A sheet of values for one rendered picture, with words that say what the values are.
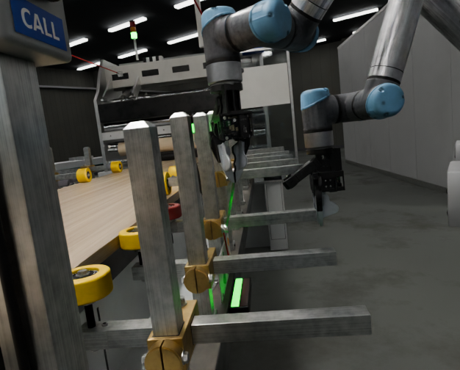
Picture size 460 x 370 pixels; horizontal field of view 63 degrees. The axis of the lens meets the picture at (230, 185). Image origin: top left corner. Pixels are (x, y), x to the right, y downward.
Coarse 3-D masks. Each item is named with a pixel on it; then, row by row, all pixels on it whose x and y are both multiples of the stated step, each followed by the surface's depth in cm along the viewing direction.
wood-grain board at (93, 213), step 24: (168, 168) 247; (72, 192) 170; (96, 192) 160; (120, 192) 151; (72, 216) 110; (96, 216) 106; (120, 216) 102; (72, 240) 81; (96, 240) 78; (72, 264) 64
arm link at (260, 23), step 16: (272, 0) 68; (240, 16) 71; (256, 16) 68; (272, 16) 67; (288, 16) 71; (240, 32) 72; (256, 32) 70; (272, 32) 69; (288, 32) 71; (240, 48) 75
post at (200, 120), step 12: (204, 120) 96; (204, 132) 96; (204, 144) 97; (204, 156) 97; (204, 168) 98; (204, 180) 98; (204, 192) 99; (216, 192) 100; (204, 204) 99; (216, 204) 99; (216, 216) 99; (216, 240) 100; (216, 252) 101
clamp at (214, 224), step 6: (222, 210) 109; (222, 216) 102; (204, 222) 99; (210, 222) 97; (216, 222) 97; (222, 222) 101; (204, 228) 97; (210, 228) 97; (216, 228) 97; (210, 234) 97; (216, 234) 97; (222, 234) 99
